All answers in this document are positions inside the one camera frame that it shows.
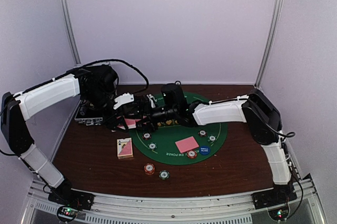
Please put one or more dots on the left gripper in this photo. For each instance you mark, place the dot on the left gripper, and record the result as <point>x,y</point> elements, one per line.
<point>111,124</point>

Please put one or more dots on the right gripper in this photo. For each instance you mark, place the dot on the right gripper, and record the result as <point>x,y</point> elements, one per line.
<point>144,108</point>

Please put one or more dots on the red-backed card deck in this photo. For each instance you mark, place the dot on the red-backed card deck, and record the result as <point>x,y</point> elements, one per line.
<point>131,124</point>

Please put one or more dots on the brown chip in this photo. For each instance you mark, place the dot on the brown chip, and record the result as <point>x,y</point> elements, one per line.
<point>202,133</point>
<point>146,136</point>

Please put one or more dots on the dealt card bottom player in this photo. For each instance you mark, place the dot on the dealt card bottom player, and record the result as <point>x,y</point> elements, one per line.
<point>186,144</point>

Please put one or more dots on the orange chip stack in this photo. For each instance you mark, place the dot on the orange chip stack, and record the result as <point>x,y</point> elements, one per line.
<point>149,169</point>

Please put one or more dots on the green chip stack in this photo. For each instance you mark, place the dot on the green chip stack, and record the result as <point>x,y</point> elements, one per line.
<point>164,174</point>

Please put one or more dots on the blue small blind button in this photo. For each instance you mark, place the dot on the blue small blind button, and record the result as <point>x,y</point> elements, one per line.
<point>204,150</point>

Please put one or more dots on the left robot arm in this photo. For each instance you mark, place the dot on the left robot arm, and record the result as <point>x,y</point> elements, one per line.
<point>20,107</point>

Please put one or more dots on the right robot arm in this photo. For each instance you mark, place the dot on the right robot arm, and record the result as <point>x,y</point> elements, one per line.
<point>261,116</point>

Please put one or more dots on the aluminium poker case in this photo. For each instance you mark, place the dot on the aluminium poker case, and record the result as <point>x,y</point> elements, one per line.
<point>87,113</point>

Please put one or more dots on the tan card box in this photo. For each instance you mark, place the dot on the tan card box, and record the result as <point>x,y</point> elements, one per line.
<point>124,148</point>

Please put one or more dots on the round green poker mat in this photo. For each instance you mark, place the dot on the round green poker mat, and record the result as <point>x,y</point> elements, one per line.
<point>169,132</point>

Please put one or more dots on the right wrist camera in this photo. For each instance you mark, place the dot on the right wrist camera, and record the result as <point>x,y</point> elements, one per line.
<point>173,96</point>

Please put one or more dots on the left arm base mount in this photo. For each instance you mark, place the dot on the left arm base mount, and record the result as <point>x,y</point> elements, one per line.
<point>77,200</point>

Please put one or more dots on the left frame post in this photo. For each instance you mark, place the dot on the left frame post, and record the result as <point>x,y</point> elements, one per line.
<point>70,33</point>

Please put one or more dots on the frame post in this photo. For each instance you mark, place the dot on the frame post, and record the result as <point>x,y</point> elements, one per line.
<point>70,33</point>
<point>277,8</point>

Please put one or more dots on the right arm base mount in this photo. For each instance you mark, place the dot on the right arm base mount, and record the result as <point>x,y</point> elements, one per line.
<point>271,198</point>

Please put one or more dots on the aluminium front rail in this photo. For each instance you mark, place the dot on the aluminium front rail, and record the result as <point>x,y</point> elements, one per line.
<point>231,208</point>

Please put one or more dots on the right frame post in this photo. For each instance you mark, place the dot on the right frame post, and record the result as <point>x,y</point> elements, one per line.
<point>277,8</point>

